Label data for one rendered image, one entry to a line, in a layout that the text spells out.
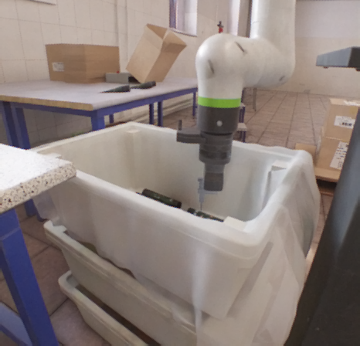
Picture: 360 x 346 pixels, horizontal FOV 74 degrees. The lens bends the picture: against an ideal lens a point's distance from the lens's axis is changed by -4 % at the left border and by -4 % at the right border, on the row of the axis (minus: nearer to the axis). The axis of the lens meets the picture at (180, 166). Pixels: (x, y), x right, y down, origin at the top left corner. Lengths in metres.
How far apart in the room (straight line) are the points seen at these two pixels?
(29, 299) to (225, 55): 0.51
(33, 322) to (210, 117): 0.47
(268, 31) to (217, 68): 0.15
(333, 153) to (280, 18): 1.68
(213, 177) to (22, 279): 0.40
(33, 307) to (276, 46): 0.64
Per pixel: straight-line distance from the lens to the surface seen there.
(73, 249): 0.72
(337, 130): 2.16
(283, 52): 0.59
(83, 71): 1.82
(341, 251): 0.46
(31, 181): 0.38
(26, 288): 0.45
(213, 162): 0.56
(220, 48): 0.51
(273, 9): 0.61
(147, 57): 1.70
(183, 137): 0.55
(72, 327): 1.13
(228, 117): 0.52
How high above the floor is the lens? 0.90
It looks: 23 degrees down
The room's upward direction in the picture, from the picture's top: 1 degrees clockwise
